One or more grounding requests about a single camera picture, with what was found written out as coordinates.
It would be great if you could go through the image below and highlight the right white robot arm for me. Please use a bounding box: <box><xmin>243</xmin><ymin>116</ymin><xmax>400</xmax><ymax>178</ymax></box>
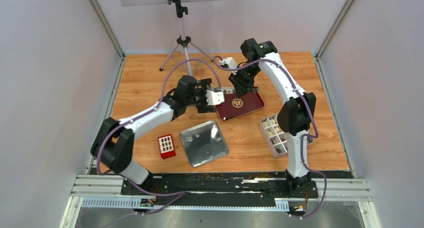
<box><xmin>228</xmin><ymin>38</ymin><xmax>316</xmax><ymax>197</ymax></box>

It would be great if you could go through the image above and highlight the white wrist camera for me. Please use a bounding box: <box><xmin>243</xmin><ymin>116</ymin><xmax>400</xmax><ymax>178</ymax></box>
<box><xmin>219</xmin><ymin>57</ymin><xmax>238</xmax><ymax>72</ymax></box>
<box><xmin>206</xmin><ymin>90</ymin><xmax>225</xmax><ymax>106</ymax></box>

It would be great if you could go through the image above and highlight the red lacquer tray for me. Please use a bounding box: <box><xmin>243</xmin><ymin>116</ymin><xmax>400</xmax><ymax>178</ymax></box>
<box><xmin>215</xmin><ymin>92</ymin><xmax>265</xmax><ymax>121</ymax></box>

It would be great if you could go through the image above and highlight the silver tin lid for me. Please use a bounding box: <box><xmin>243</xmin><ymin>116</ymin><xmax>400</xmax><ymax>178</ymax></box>
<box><xmin>179</xmin><ymin>120</ymin><xmax>229</xmax><ymax>167</ymax></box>

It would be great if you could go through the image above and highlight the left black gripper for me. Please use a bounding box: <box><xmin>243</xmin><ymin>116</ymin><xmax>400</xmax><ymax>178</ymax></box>
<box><xmin>185</xmin><ymin>79</ymin><xmax>217</xmax><ymax>113</ymax></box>

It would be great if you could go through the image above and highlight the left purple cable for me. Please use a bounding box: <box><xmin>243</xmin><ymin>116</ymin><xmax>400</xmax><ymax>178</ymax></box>
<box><xmin>96</xmin><ymin>58</ymin><xmax>222</xmax><ymax>198</ymax></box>

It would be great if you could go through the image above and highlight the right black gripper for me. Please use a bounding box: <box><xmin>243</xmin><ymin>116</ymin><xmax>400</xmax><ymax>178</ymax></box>
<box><xmin>229</xmin><ymin>62</ymin><xmax>262</xmax><ymax>98</ymax></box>

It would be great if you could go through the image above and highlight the red small box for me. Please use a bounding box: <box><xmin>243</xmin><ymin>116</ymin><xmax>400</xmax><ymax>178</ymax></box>
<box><xmin>157</xmin><ymin>134</ymin><xmax>176</xmax><ymax>159</ymax></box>

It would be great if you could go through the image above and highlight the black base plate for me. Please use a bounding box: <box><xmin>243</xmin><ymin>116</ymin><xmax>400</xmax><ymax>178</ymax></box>
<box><xmin>140</xmin><ymin>172</ymin><xmax>319</xmax><ymax>207</ymax></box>

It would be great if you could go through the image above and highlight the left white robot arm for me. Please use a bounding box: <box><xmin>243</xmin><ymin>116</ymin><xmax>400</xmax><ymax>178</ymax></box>
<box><xmin>90</xmin><ymin>75</ymin><xmax>224</xmax><ymax>195</ymax></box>

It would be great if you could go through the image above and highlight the purple cable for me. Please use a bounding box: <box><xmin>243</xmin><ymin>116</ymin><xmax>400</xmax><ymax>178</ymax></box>
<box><xmin>211</xmin><ymin>55</ymin><xmax>328</xmax><ymax>220</ymax></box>
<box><xmin>96</xmin><ymin>58</ymin><xmax>222</xmax><ymax>198</ymax></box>

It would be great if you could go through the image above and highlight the grey tripod stand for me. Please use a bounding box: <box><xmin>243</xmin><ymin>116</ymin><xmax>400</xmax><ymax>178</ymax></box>
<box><xmin>159</xmin><ymin>0</ymin><xmax>212</xmax><ymax>71</ymax></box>

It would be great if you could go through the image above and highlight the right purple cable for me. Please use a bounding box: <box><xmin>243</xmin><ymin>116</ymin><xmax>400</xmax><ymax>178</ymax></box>
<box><xmin>211</xmin><ymin>55</ymin><xmax>328</xmax><ymax>220</ymax></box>

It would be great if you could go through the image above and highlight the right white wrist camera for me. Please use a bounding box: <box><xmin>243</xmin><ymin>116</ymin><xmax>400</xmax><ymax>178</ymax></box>
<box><xmin>219</xmin><ymin>57</ymin><xmax>238</xmax><ymax>72</ymax></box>

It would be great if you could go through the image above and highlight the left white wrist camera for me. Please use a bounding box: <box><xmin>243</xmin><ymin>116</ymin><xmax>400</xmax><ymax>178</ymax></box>
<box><xmin>206</xmin><ymin>90</ymin><xmax>225</xmax><ymax>106</ymax></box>

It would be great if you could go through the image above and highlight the silver compartment tin box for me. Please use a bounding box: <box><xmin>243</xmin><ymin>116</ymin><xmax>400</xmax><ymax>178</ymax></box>
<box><xmin>258</xmin><ymin>114</ymin><xmax>314</xmax><ymax>159</ymax></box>

